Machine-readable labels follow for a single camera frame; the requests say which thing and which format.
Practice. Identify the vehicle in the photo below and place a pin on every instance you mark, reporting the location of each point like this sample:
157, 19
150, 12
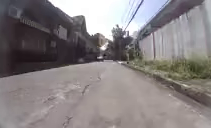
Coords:
100, 58

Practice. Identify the tree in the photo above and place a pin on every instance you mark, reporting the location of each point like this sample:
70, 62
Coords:
119, 43

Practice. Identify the row of dark buildings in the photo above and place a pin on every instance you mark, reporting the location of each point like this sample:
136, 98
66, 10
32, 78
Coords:
83, 43

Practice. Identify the grey concrete road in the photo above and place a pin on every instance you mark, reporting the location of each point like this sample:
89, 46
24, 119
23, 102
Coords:
109, 96

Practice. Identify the dark building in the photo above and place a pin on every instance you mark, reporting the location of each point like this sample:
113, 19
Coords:
33, 43

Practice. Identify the grey building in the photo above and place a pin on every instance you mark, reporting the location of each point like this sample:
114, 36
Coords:
166, 16

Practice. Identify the concrete kerb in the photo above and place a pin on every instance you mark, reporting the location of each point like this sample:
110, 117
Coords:
179, 87

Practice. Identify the grass strip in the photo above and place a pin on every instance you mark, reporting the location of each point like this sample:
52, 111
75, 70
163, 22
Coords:
186, 68

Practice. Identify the pale concrete wall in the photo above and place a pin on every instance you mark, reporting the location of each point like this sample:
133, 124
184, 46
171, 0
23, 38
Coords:
186, 33

